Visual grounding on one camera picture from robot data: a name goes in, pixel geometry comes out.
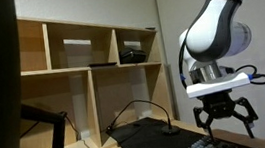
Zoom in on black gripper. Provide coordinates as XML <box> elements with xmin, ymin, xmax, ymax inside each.
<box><xmin>190</xmin><ymin>87</ymin><xmax>262</xmax><ymax>146</ymax></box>

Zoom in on black gooseneck microphone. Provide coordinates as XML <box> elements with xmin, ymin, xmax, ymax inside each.
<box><xmin>103</xmin><ymin>94</ymin><xmax>181</xmax><ymax>142</ymax></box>

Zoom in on black desk mat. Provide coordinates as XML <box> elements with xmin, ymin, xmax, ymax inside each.
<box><xmin>105</xmin><ymin>104</ymin><xmax>263</xmax><ymax>148</ymax></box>

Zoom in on black case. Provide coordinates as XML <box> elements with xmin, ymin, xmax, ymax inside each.
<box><xmin>118</xmin><ymin>44</ymin><xmax>148</xmax><ymax>66</ymax></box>

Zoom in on small black flat object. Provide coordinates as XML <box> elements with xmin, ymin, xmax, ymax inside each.
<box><xmin>144</xmin><ymin>26</ymin><xmax>158</xmax><ymax>32</ymax></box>

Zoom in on wooden shelf unit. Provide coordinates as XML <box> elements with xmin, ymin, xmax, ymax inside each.
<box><xmin>1</xmin><ymin>0</ymin><xmax>179</xmax><ymax>148</ymax></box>

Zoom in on flat black tray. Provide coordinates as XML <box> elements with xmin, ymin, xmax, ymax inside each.
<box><xmin>87</xmin><ymin>60</ymin><xmax>118</xmax><ymax>69</ymax></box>

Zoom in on black monitor stand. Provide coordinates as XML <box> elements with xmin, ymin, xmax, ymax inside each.
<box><xmin>18</xmin><ymin>98</ymin><xmax>72</xmax><ymax>148</ymax></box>

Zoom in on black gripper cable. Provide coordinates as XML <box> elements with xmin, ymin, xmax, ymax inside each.
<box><xmin>174</xmin><ymin>30</ymin><xmax>196</xmax><ymax>91</ymax></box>

